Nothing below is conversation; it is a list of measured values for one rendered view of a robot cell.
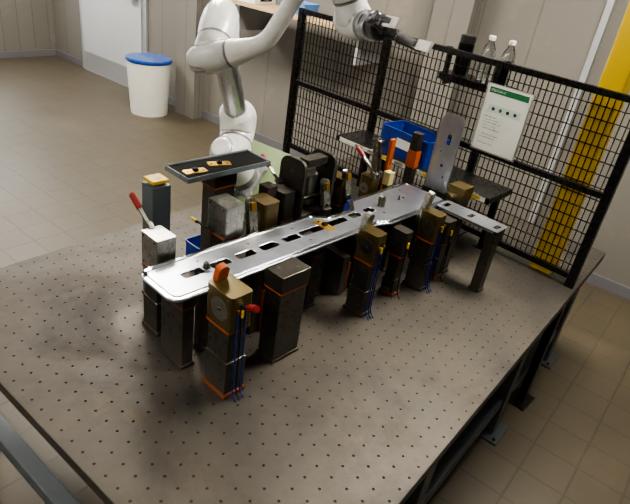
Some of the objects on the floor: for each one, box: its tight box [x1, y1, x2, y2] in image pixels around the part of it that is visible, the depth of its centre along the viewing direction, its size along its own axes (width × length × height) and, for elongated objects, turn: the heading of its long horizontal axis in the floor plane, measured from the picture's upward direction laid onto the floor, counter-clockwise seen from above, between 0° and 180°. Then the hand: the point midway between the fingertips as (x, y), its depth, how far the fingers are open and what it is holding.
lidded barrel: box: [125, 52, 172, 117], centre depth 598 cm, size 47×47×58 cm
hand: (412, 35), depth 156 cm, fingers open, 13 cm apart
